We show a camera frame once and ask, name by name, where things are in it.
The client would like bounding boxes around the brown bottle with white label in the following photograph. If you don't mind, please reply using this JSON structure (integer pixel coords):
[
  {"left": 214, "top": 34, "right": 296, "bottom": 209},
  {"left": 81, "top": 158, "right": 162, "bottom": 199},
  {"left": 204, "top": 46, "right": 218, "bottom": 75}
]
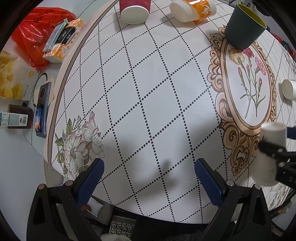
[{"left": 0, "top": 104, "right": 34, "bottom": 129}]

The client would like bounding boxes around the black cable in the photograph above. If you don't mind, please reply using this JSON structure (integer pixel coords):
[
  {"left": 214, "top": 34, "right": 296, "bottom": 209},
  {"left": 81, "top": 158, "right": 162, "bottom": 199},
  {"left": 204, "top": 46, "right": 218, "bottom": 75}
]
[{"left": 32, "top": 72, "right": 55, "bottom": 106}]

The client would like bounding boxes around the small white paper cup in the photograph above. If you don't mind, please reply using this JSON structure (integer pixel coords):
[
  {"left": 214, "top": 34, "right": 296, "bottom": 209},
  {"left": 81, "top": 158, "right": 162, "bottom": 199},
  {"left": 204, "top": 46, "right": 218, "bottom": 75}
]
[{"left": 281, "top": 79, "right": 296, "bottom": 101}]

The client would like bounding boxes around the yellow flower tissue pack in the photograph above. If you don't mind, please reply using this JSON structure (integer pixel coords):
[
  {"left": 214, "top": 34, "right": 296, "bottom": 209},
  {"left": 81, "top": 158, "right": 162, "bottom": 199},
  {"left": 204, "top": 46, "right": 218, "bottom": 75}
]
[{"left": 0, "top": 51, "right": 36, "bottom": 100}]

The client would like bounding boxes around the small light blue box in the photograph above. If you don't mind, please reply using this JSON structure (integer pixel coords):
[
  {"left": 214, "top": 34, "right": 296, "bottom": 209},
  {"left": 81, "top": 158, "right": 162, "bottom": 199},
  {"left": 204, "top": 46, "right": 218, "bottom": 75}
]
[{"left": 43, "top": 23, "right": 70, "bottom": 53}]

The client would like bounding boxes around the orange patterned tissue pack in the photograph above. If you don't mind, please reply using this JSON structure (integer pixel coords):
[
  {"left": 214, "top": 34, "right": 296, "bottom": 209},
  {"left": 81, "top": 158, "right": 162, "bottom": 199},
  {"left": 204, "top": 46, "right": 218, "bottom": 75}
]
[{"left": 43, "top": 19, "right": 84, "bottom": 63}]

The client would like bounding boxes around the dark smartphone with round camera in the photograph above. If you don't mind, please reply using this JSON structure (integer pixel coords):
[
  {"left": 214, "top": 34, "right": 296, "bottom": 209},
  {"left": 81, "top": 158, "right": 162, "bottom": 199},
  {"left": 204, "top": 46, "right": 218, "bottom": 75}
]
[{"left": 34, "top": 82, "right": 55, "bottom": 107}]

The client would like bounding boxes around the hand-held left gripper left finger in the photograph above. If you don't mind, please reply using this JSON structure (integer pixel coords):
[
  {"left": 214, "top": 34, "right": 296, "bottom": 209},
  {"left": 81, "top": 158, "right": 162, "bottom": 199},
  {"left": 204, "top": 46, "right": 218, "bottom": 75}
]
[{"left": 26, "top": 158, "right": 105, "bottom": 241}]

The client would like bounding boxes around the floral printed tablecloth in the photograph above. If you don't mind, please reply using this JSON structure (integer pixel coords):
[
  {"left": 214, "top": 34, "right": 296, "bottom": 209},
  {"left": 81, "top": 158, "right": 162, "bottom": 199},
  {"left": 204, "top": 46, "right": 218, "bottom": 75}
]
[{"left": 44, "top": 0, "right": 296, "bottom": 225}]

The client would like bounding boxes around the red ribbed paper cup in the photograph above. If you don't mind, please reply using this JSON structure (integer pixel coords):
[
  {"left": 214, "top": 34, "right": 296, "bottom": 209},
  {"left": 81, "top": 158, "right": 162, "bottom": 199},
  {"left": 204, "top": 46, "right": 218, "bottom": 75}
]
[{"left": 119, "top": 0, "right": 151, "bottom": 25}]

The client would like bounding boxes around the blue smartphone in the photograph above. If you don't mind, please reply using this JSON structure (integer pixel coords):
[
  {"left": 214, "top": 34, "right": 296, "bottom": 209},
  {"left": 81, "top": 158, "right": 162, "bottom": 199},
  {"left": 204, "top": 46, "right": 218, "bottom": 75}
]
[{"left": 34, "top": 104, "right": 48, "bottom": 138}]

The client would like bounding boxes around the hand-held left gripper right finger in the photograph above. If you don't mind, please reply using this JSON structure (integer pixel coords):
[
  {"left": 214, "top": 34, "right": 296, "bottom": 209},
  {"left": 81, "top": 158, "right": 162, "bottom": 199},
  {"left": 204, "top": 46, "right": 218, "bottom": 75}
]
[{"left": 194, "top": 158, "right": 278, "bottom": 241}]

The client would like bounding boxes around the orange and white paper cup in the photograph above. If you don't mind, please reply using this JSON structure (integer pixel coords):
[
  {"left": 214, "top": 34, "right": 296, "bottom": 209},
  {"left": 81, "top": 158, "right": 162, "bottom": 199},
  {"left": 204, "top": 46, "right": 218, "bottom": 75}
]
[{"left": 169, "top": 0, "right": 217, "bottom": 23}]

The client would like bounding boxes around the red plastic bag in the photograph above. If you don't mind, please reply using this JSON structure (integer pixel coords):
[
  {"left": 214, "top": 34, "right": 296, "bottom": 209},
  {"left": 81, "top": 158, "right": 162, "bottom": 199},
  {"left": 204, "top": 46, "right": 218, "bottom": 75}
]
[{"left": 11, "top": 7, "right": 77, "bottom": 70}]

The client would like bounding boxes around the small white cushion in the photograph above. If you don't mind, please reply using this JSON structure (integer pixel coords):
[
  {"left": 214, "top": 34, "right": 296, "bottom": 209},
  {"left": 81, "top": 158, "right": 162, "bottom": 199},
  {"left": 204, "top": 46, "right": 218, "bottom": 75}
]
[{"left": 87, "top": 198, "right": 102, "bottom": 218}]

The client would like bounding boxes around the dark green plastic cup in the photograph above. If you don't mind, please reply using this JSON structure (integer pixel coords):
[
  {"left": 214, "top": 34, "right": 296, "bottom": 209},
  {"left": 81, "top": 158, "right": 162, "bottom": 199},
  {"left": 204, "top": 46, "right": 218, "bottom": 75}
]
[{"left": 225, "top": 3, "right": 268, "bottom": 50}]

